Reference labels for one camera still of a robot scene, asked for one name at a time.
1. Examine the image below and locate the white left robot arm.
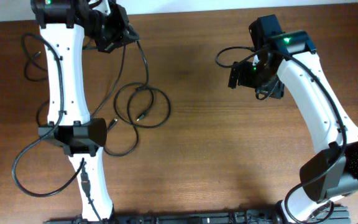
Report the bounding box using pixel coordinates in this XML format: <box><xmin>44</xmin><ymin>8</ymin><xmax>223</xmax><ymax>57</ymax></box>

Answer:
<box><xmin>30</xmin><ymin>1</ymin><xmax>139</xmax><ymax>223</ymax></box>

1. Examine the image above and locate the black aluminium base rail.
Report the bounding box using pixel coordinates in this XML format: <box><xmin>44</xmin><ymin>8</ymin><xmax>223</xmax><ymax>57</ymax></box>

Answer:
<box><xmin>43</xmin><ymin>205</ymin><xmax>351</xmax><ymax>224</ymax></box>

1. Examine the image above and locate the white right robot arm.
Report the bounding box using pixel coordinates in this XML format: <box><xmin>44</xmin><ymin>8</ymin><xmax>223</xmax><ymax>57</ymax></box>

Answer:
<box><xmin>228</xmin><ymin>15</ymin><xmax>358</xmax><ymax>223</ymax></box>

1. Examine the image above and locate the black USB cable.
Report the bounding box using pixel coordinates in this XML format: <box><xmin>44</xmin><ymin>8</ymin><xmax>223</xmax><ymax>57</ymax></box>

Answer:
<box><xmin>35</xmin><ymin>40</ymin><xmax>150</xmax><ymax>158</ymax></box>
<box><xmin>113</xmin><ymin>82</ymin><xmax>172</xmax><ymax>129</ymax></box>

